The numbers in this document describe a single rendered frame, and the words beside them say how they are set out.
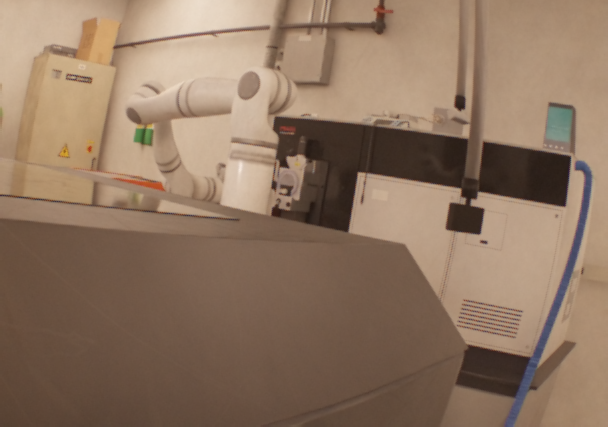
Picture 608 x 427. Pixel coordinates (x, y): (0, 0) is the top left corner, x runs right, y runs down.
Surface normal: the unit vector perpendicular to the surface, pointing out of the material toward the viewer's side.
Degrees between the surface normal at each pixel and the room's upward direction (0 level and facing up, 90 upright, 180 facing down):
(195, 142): 90
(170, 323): 58
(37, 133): 90
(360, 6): 90
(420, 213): 90
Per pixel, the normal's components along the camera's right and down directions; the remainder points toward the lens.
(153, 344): 0.72, -0.41
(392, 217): -0.63, -0.09
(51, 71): 0.76, 0.14
